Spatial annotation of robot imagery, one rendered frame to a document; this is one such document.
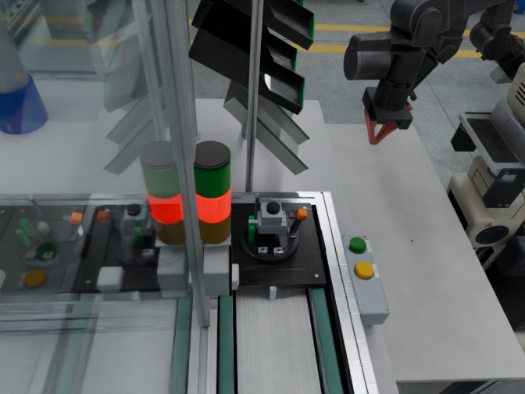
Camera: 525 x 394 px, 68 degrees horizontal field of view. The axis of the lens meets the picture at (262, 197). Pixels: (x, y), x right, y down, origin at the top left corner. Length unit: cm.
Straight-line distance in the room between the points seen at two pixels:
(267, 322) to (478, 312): 53
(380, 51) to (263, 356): 62
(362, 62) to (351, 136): 80
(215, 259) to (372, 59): 40
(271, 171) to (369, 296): 54
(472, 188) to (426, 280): 50
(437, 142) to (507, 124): 175
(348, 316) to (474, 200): 74
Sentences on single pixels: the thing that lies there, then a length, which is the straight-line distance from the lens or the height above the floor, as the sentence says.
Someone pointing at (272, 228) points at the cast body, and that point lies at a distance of 87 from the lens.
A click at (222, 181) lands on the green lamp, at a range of 49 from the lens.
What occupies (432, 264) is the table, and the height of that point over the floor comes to 86.
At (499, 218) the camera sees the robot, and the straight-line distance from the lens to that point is 146.
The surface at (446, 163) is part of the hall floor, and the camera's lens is 293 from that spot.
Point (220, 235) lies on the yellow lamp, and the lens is 57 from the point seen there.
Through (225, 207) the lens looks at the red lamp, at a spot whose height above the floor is 134.
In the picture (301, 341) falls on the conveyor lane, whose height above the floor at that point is 92.
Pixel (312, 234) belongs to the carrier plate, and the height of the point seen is 97.
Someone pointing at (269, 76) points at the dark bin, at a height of 123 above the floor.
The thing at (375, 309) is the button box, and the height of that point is 96.
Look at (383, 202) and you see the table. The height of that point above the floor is 86.
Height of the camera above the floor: 173
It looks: 48 degrees down
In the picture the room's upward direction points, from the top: 5 degrees clockwise
